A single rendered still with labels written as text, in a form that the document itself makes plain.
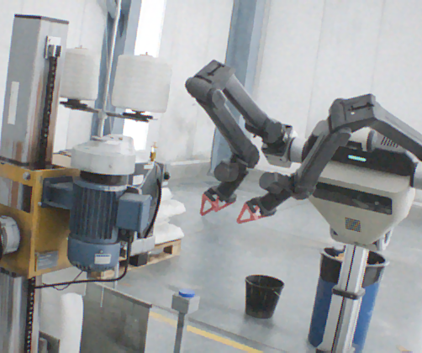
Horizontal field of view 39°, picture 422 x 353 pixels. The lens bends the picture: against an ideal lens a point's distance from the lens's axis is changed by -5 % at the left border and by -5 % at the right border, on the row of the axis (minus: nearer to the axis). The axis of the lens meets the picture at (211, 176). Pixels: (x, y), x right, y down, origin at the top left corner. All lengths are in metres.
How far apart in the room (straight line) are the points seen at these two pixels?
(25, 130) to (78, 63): 0.30
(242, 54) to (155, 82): 8.91
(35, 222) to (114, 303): 0.94
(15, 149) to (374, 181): 1.13
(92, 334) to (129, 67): 1.37
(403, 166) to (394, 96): 7.88
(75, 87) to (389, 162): 1.03
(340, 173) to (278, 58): 8.57
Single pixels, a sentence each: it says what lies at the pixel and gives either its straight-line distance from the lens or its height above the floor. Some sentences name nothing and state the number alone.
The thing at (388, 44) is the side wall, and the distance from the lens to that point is 10.02.
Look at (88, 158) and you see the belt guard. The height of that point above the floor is 1.40.
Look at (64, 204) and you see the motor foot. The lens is 1.76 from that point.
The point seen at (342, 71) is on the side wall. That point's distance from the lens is 10.18.
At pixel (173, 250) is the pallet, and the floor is 0.06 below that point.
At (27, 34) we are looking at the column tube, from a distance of 1.77.
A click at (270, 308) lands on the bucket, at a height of 0.08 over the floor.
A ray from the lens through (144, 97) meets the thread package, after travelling 1.74.
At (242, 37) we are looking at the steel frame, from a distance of 10.68.
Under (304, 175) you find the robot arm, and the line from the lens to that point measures 1.88.
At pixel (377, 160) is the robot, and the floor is 1.47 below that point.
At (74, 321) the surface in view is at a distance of 2.36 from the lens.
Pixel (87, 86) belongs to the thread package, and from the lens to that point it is 1.93.
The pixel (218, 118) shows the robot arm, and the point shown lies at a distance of 1.84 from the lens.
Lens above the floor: 1.65
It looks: 9 degrees down
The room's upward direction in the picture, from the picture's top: 8 degrees clockwise
